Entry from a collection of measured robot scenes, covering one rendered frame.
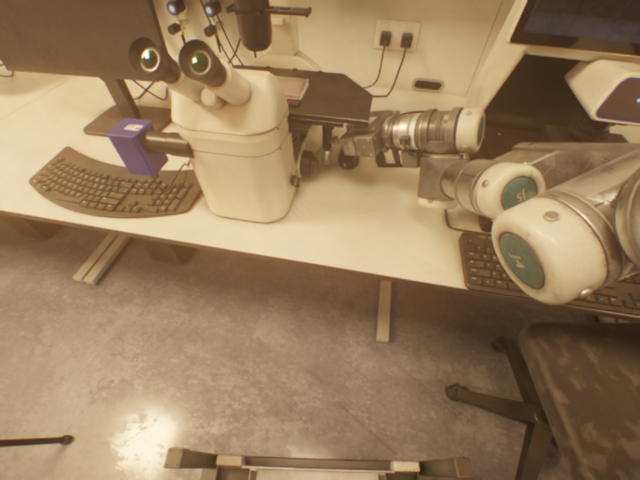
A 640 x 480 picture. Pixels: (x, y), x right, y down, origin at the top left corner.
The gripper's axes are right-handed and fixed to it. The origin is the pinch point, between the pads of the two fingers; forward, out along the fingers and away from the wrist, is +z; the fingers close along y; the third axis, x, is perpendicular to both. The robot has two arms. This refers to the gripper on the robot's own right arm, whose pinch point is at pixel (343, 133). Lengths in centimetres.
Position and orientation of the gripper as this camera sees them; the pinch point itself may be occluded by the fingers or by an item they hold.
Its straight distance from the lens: 74.8
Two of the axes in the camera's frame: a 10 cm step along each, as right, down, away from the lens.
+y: 5.6, -6.4, 5.3
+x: -2.7, -7.4, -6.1
